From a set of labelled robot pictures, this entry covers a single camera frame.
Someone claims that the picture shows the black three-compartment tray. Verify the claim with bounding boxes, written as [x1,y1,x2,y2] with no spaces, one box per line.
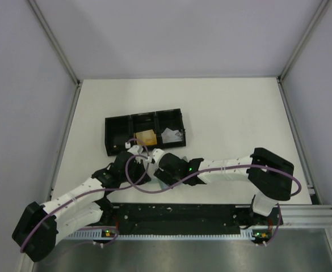
[104,108,186,156]

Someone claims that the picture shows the green card holder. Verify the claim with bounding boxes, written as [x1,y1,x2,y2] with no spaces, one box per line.
[158,181,170,192]

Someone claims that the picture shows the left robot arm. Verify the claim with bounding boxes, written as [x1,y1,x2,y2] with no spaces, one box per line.
[12,151,154,262]

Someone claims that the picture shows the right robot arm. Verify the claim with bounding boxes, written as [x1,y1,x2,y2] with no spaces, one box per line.
[152,147,294,224]

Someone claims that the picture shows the white credit cards stack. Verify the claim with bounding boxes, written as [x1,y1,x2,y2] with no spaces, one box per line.
[161,128,183,143]

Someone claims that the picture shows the gold credit cards stack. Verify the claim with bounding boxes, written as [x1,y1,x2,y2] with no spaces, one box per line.
[135,130,157,146]

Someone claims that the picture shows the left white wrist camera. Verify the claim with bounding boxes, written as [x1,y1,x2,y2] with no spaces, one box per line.
[125,142,144,155]

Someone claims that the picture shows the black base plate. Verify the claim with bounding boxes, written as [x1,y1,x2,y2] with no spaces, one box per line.
[112,203,254,236]

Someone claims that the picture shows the white slotted cable duct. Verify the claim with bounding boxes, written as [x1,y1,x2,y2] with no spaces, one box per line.
[65,229,255,241]

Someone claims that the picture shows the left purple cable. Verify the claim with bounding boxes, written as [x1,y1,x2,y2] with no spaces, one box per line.
[20,138,151,253]

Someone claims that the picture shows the aluminium frame rail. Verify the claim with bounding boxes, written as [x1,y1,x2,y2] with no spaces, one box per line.
[281,205,332,228]

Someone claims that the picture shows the left aluminium corner post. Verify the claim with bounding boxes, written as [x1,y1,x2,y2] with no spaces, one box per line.
[26,0,81,86]

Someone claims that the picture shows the aluminium corner post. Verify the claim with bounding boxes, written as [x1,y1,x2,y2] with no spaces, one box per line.
[278,0,332,83]
[26,0,81,86]

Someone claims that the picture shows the right aluminium corner post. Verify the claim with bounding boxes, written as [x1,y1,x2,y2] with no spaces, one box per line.
[278,0,332,83]

